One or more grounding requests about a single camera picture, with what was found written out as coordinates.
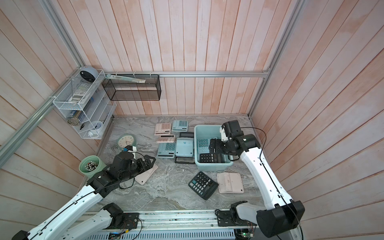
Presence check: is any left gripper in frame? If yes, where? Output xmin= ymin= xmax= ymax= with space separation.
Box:
xmin=119 ymin=154 xmax=156 ymax=182

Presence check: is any small black calculator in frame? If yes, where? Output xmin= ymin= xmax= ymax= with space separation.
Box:
xmin=199 ymin=153 xmax=225 ymax=164

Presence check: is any mint green storage box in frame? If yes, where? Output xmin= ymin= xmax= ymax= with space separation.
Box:
xmin=194 ymin=125 xmax=233 ymax=172

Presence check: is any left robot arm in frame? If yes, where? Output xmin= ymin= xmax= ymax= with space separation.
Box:
xmin=13 ymin=152 xmax=156 ymax=240

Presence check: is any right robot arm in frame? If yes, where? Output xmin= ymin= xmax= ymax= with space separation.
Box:
xmin=210 ymin=121 xmax=305 ymax=238

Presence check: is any blue calculator under pink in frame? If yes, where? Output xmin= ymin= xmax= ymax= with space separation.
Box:
xmin=157 ymin=143 xmax=176 ymax=159

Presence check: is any large black desk calculator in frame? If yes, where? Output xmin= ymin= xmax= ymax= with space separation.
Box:
xmin=175 ymin=132 xmax=195 ymax=164

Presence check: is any upturned light blue calculator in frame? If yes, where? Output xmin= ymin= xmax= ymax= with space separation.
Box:
xmin=175 ymin=138 xmax=194 ymax=158

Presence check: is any pink calculator on stack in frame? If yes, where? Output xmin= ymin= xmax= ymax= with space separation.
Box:
xmin=157 ymin=135 xmax=176 ymax=143

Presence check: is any upturned pink calculator right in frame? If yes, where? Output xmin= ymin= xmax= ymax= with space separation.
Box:
xmin=217 ymin=172 xmax=245 ymax=194

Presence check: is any small pink calculator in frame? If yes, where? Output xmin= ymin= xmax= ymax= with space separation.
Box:
xmin=155 ymin=123 xmax=172 ymax=136

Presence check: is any small teal calculator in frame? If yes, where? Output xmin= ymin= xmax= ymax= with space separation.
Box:
xmin=172 ymin=120 xmax=189 ymax=132

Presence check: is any green round clock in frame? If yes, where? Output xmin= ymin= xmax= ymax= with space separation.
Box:
xmin=117 ymin=134 xmax=137 ymax=150

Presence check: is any green pen cup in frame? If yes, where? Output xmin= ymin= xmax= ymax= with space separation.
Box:
xmin=79 ymin=156 xmax=107 ymax=179

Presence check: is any white mug on shelf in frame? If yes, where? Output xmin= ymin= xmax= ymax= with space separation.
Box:
xmin=88 ymin=121 xmax=103 ymax=138

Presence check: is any black mesh basket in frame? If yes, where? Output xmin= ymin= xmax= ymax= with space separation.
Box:
xmin=102 ymin=74 xmax=162 ymax=101

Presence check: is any ruler on basket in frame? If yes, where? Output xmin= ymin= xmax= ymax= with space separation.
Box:
xmin=106 ymin=74 xmax=146 ymax=84

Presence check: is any grey round alarm clock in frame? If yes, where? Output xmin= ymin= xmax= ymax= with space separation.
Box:
xmin=80 ymin=66 xmax=99 ymax=83

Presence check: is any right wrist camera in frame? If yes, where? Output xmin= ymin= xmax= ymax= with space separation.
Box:
xmin=220 ymin=126 xmax=228 ymax=142

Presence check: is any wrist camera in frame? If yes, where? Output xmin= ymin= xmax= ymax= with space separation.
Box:
xmin=123 ymin=145 xmax=137 ymax=153
xmin=220 ymin=126 xmax=228 ymax=142

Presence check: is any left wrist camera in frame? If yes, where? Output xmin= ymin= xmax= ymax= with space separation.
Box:
xmin=123 ymin=145 xmax=137 ymax=153

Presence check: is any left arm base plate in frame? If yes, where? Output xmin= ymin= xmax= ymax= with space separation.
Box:
xmin=107 ymin=213 xmax=140 ymax=231

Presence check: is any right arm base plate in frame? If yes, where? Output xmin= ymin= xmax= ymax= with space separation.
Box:
xmin=215 ymin=210 xmax=257 ymax=227

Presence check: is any white wire shelf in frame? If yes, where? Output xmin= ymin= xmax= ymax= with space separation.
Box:
xmin=53 ymin=69 xmax=117 ymax=140

